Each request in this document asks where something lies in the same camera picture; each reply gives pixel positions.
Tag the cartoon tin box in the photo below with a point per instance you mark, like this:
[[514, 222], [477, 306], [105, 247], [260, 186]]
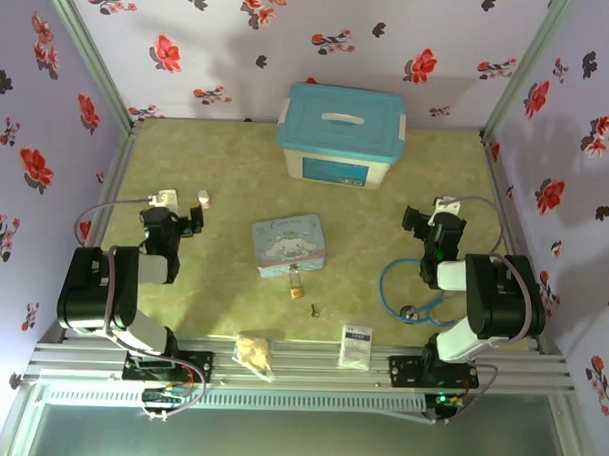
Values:
[[284, 242]]

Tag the blue lidded storage box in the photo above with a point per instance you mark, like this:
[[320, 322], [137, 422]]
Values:
[[337, 139]]

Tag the brass padlock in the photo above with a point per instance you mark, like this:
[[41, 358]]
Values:
[[296, 293]]

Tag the small brass key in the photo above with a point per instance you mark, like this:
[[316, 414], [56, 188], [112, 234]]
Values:
[[313, 311]]

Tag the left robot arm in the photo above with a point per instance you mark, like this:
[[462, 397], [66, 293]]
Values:
[[97, 291]]

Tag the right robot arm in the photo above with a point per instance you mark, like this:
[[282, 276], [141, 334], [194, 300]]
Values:
[[502, 295]]

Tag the small white bottle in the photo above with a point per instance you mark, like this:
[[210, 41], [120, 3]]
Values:
[[203, 198]]

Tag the blue stethoscope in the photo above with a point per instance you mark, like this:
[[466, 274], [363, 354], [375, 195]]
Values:
[[410, 313]]

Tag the white sachet packet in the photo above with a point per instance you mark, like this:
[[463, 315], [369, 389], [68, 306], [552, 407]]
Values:
[[355, 347]]

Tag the plastic bag of cotton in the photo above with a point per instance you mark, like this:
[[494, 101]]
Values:
[[252, 353]]

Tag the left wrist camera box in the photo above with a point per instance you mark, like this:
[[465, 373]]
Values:
[[166, 197]]

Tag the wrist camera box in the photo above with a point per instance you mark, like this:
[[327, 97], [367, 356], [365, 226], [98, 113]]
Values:
[[448, 205], [166, 197]]

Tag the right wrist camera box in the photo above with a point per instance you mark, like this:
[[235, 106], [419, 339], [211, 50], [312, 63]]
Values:
[[448, 205]]

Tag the aluminium table side rail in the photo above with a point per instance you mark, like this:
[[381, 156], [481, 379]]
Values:
[[113, 181], [491, 169]]

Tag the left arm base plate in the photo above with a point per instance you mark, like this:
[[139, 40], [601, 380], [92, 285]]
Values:
[[202, 364]]

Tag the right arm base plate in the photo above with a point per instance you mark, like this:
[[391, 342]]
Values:
[[402, 371]]

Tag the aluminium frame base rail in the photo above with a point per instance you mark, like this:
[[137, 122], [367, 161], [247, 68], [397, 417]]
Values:
[[304, 373]]

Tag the aluminium corner post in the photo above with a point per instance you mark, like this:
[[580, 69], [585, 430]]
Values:
[[90, 50], [530, 61]]

